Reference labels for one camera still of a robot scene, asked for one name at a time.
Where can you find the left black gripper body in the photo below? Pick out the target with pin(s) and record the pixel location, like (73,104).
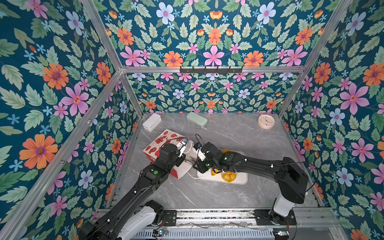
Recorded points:
(180,159)

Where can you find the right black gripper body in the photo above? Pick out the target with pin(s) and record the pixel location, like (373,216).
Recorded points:
(205,164)

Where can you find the yellow flaky fake pastry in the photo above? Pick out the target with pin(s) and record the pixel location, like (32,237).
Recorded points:
(225,151)

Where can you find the yellow fake croissant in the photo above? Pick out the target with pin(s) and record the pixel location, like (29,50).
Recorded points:
(215,172)

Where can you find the round striped fake bun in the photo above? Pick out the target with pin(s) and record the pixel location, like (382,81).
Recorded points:
(228,177)

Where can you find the red white paper bag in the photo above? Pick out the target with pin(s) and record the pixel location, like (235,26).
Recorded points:
(162,149)

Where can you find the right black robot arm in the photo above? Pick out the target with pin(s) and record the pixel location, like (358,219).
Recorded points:
(287,173)

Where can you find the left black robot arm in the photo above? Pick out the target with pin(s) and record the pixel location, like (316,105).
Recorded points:
(127,218)

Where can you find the mint green glasses case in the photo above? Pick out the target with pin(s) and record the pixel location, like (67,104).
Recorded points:
(197,119)

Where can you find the white flat box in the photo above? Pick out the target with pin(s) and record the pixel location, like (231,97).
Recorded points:
(152,122)

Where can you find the white plastic tray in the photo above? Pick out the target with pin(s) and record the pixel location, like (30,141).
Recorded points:
(242,178)

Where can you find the pink round alarm clock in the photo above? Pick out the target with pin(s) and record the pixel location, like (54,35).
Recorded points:
(266,122)

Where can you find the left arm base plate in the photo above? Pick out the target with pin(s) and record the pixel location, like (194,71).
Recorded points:
(170,218)

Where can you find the black hook rail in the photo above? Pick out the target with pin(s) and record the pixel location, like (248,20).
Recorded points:
(208,70)

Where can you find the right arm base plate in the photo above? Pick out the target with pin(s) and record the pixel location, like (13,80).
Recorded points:
(265,217)

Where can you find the white slotted cable duct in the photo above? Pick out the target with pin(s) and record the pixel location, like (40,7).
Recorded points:
(204,234)

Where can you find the aluminium front rail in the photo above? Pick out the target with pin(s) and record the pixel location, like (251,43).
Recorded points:
(244,218)

